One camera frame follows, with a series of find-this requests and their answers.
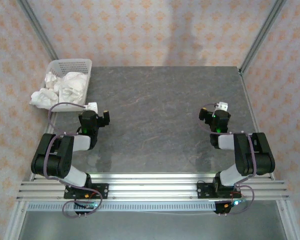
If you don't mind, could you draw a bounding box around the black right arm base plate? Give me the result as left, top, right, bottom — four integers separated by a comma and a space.
196, 181, 241, 200

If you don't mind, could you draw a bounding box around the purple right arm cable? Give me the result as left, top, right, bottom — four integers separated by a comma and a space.
198, 102, 256, 216

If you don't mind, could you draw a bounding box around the white perforated plastic basket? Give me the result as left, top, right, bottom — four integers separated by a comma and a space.
37, 58, 93, 113

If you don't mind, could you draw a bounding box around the aluminium frame post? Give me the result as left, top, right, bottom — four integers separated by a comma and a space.
16, 0, 59, 61
238, 0, 288, 76

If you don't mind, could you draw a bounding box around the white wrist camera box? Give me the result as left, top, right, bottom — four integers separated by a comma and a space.
86, 101, 100, 113
214, 101, 229, 112

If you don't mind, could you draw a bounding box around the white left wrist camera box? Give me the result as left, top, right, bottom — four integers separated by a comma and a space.
86, 101, 100, 113

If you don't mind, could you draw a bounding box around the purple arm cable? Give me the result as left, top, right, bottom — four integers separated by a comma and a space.
41, 101, 104, 218
198, 102, 256, 216

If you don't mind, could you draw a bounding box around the grey metal lower panel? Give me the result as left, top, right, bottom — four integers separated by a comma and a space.
17, 211, 288, 240

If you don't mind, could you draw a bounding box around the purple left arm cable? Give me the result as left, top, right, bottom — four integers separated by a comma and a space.
41, 101, 104, 218

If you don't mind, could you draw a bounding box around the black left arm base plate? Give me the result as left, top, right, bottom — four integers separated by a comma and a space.
63, 183, 110, 200

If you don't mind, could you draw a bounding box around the small circuit board green light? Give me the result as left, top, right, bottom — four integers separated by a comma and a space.
223, 198, 247, 209
74, 201, 100, 210

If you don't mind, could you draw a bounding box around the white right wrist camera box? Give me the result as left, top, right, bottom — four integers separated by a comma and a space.
214, 101, 229, 112

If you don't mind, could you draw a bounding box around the aluminium mounting rail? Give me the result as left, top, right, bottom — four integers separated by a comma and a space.
16, 172, 291, 201

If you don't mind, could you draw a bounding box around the slotted grey cable tray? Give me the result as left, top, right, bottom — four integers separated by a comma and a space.
27, 201, 217, 213

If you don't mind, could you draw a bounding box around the white t-shirt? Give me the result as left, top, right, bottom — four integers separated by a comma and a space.
29, 71, 89, 111

